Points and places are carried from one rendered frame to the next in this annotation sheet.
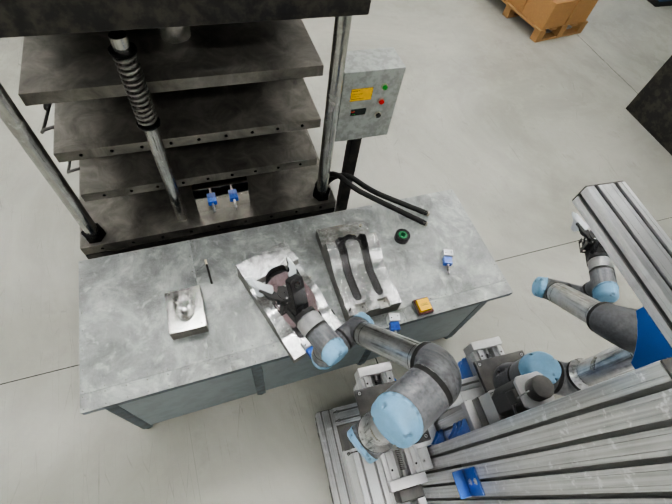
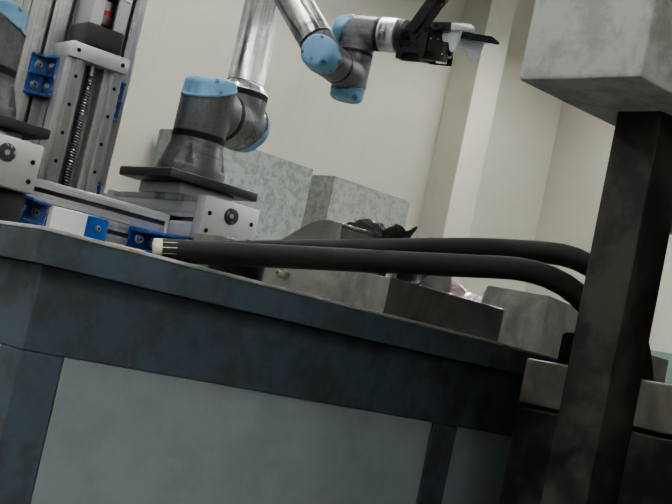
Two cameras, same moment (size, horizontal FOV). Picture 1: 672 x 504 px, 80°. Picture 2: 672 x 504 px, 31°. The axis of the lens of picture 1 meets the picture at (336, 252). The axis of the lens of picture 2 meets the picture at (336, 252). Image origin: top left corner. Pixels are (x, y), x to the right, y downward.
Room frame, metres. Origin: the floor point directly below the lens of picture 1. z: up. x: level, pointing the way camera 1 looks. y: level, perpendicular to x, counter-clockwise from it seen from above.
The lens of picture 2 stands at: (2.99, -0.60, 0.73)
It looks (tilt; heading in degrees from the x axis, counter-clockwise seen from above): 5 degrees up; 167
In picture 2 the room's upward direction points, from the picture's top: 12 degrees clockwise
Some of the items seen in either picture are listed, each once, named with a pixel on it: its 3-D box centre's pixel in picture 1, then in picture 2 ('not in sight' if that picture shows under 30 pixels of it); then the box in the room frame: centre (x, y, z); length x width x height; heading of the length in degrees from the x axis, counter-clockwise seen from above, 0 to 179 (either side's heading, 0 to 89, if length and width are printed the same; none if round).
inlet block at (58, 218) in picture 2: (447, 262); (59, 229); (1.17, -0.57, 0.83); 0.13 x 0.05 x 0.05; 8
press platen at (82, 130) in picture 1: (187, 85); not in sight; (1.55, 0.85, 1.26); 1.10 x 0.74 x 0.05; 118
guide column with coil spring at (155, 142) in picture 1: (167, 175); not in sight; (1.13, 0.82, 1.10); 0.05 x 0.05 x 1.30
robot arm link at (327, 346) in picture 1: (327, 343); (359, 34); (0.39, -0.03, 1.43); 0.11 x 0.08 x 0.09; 50
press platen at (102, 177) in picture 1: (196, 126); not in sight; (1.55, 0.85, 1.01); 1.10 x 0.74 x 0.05; 118
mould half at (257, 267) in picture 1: (289, 298); (444, 313); (0.77, 0.16, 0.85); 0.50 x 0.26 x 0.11; 45
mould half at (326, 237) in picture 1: (356, 264); (340, 273); (1.02, -0.11, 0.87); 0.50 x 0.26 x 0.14; 28
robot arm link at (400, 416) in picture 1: (388, 422); (255, 33); (0.23, -0.23, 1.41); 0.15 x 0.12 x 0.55; 140
